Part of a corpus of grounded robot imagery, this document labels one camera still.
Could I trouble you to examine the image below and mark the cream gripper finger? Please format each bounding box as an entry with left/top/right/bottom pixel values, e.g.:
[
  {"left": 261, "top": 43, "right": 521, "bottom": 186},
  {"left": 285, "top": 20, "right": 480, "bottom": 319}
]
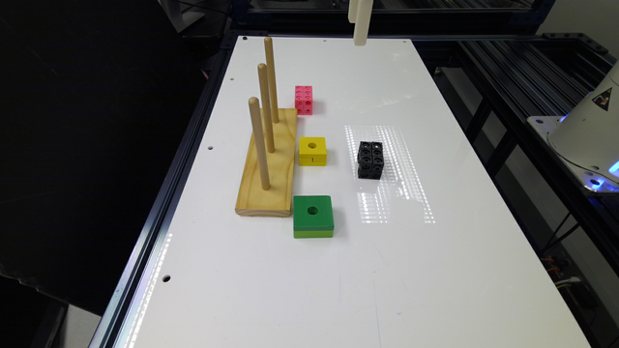
[
  {"left": 353, "top": 0, "right": 373, "bottom": 46},
  {"left": 348, "top": 0, "right": 358, "bottom": 23}
]

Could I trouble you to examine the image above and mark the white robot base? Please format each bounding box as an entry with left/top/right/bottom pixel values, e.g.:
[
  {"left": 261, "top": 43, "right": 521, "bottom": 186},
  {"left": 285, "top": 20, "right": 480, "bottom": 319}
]
[{"left": 527, "top": 66, "right": 618, "bottom": 194}]

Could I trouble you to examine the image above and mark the far wooden peg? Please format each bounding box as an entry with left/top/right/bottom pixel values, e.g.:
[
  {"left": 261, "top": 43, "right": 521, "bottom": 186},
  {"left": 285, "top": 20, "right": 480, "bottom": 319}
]
[{"left": 264, "top": 36, "right": 280, "bottom": 124}]

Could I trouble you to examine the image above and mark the wooden peg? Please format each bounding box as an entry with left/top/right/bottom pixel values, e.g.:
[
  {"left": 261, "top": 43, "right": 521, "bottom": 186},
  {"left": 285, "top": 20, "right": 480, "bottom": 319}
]
[
  {"left": 249, "top": 97, "right": 271, "bottom": 190},
  {"left": 257, "top": 63, "right": 275, "bottom": 153},
  {"left": 264, "top": 36, "right": 280, "bottom": 124}
]

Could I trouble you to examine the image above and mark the pink perforated cube block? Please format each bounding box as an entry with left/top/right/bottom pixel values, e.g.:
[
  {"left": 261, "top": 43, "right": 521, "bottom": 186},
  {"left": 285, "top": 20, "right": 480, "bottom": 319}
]
[{"left": 295, "top": 85, "right": 313, "bottom": 115}]

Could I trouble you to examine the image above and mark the middle wooden peg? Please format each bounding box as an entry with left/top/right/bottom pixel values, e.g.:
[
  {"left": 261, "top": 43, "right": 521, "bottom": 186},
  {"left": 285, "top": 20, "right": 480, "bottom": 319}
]
[{"left": 257, "top": 63, "right": 275, "bottom": 153}]

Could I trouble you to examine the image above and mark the near wooden peg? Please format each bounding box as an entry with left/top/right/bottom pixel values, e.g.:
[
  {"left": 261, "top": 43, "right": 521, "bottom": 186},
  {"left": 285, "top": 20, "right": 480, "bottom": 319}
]
[{"left": 249, "top": 97, "right": 271, "bottom": 190}]

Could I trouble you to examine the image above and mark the black perforated cube block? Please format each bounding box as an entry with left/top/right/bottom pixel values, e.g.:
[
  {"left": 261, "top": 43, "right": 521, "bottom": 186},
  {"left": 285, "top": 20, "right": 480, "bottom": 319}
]
[{"left": 357, "top": 141, "right": 385, "bottom": 180}]

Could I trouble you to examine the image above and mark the yellow block with hole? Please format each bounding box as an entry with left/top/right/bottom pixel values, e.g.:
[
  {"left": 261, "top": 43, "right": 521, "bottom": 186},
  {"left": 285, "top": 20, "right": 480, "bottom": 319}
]
[{"left": 299, "top": 137, "right": 327, "bottom": 166}]

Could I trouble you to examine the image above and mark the green block with hole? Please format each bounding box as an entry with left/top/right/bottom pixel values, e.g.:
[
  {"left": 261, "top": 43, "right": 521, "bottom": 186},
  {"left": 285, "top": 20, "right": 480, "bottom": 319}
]
[{"left": 293, "top": 195, "right": 335, "bottom": 239}]

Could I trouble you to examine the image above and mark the wooden peg base board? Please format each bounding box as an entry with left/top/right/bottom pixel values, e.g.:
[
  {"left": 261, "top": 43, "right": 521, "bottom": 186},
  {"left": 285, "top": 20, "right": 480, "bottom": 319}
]
[{"left": 235, "top": 108, "right": 297, "bottom": 218}]

